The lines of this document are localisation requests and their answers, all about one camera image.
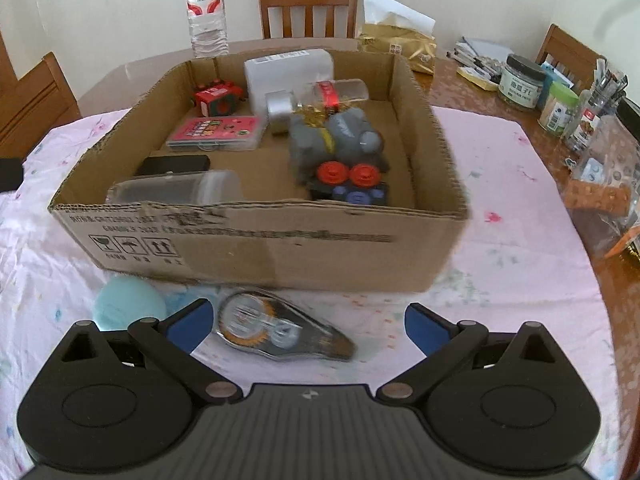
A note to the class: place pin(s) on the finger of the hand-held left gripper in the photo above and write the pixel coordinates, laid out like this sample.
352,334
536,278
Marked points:
10,175

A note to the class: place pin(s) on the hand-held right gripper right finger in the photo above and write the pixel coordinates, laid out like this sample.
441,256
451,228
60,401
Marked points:
425,325

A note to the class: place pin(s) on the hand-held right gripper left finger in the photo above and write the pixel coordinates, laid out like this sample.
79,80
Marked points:
187,327

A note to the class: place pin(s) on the teal round case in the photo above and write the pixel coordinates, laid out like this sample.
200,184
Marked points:
127,305

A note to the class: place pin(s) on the correction tape dispenser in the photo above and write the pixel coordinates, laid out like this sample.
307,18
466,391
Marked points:
270,327

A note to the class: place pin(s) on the cardboard box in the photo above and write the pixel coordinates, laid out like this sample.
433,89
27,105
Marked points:
300,255

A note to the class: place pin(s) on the clear cylindrical container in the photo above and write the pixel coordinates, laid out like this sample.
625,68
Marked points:
175,187

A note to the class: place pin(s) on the black toy with red wheels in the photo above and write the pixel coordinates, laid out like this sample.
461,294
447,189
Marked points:
350,192

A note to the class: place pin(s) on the black box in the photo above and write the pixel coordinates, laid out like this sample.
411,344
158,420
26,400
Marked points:
170,165

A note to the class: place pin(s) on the red card box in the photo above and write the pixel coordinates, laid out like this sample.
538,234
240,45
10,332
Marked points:
215,130

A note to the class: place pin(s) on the grey elephant toy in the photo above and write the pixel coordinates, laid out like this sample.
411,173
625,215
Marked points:
350,135

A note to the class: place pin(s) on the silver tape roll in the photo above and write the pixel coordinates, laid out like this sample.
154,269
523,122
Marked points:
280,110

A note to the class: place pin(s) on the pink floral tablecloth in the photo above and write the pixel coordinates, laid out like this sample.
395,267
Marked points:
500,240

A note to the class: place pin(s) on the large clear jar black lid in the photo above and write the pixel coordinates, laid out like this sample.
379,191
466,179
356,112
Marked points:
600,190

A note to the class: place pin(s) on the red toy cube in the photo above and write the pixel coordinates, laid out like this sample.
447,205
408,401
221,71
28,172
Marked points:
220,100

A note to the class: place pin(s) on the clear water bottle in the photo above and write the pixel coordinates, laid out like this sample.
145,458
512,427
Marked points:
205,25

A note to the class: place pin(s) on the green lid jar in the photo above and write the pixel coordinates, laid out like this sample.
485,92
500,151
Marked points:
557,110

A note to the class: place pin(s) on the dark lid glass jar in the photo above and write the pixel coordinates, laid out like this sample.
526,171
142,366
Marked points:
520,87

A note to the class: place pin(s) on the clear cup of pens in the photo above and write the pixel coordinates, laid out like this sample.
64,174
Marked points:
587,125

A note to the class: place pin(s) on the pile of pens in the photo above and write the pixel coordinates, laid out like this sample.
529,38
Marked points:
480,62

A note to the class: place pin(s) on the white plastic container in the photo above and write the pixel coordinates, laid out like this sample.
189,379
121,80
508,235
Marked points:
285,77

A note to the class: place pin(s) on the blue carton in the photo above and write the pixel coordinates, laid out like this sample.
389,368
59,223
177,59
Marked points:
552,77

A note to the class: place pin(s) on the gold tissue box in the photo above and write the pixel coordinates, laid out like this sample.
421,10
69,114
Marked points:
400,47

